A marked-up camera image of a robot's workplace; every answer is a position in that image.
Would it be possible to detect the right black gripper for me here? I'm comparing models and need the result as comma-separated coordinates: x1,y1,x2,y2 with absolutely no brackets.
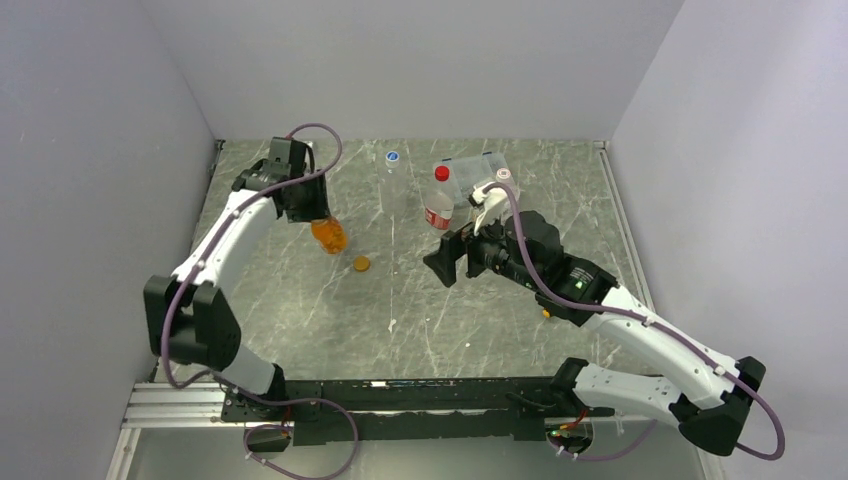
423,204,541,291

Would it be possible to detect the orange juice bottle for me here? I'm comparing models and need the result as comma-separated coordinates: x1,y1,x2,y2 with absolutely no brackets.
310,216,347,255

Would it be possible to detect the small red label bottle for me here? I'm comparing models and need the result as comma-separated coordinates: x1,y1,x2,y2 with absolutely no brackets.
423,172,454,234

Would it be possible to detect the red bottle cap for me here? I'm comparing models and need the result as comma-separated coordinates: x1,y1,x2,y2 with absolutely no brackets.
434,165,450,182

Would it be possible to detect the orange bottle cap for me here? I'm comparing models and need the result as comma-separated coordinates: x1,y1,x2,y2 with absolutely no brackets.
352,256,371,272

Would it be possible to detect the large clear tea bottle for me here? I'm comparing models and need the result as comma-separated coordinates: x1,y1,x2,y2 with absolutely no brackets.
489,168,520,215

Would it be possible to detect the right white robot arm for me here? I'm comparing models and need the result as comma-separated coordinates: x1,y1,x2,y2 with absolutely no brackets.
423,211,766,456

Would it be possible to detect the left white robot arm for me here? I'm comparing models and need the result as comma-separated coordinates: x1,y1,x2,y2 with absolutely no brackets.
143,137,330,420

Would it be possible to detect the clear plastic screw box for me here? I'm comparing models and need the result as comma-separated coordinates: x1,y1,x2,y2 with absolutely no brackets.
433,152,517,207

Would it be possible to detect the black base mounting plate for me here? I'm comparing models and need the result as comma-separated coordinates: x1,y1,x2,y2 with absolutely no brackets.
221,377,613,446

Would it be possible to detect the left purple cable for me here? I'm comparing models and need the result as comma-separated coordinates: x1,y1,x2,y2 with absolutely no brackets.
160,122,360,480

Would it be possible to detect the purple cable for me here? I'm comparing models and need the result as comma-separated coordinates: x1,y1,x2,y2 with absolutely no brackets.
160,122,360,480
482,181,787,463

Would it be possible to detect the aluminium rail frame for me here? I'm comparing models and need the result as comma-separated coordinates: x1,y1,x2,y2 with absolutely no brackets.
106,382,728,479

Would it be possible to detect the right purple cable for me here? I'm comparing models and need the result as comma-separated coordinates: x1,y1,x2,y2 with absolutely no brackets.
482,181,787,463

